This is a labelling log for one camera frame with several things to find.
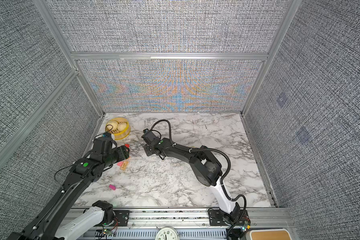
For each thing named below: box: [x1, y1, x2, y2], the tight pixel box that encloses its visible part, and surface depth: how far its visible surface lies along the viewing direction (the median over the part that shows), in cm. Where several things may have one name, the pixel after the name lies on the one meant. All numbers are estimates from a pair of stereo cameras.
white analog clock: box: [155, 226, 180, 240], surface depth 67 cm
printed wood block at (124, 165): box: [120, 160, 129, 171], surface depth 92 cm
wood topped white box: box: [249, 229, 292, 240], surface depth 68 cm
